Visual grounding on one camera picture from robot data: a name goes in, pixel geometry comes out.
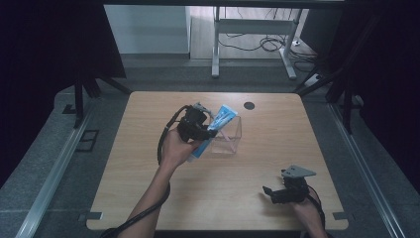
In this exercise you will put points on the person's right hand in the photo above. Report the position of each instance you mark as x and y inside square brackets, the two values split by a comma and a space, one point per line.
[307, 211]

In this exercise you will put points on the black floor frame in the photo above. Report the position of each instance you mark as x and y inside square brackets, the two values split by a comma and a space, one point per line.
[87, 140]

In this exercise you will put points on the white cabinet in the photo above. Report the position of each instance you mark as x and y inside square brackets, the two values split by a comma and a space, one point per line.
[148, 29]

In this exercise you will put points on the dark curtain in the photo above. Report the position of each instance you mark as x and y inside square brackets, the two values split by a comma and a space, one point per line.
[43, 66]
[393, 82]

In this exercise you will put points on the blue red white toothpaste tube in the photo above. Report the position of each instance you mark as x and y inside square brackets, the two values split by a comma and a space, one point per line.
[223, 117]

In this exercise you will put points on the person's left hand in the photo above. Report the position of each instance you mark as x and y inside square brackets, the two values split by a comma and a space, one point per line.
[176, 148]

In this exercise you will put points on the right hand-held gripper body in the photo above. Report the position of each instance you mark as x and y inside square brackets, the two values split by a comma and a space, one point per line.
[295, 188]

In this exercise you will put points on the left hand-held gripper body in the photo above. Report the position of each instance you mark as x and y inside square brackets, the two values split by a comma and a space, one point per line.
[193, 124]

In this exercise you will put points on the black round table grommet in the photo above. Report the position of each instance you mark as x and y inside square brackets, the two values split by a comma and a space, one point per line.
[249, 105]

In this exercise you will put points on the clear plastic box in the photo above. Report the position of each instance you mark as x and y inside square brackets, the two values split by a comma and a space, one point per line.
[228, 139]

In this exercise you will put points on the black metal stand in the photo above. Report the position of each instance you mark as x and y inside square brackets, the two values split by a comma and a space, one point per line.
[346, 99]
[79, 99]

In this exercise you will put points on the aluminium floor rail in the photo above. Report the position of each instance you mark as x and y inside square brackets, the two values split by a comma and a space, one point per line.
[366, 172]
[52, 178]

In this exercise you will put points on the white metal desk frame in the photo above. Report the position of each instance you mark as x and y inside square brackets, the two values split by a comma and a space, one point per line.
[254, 26]

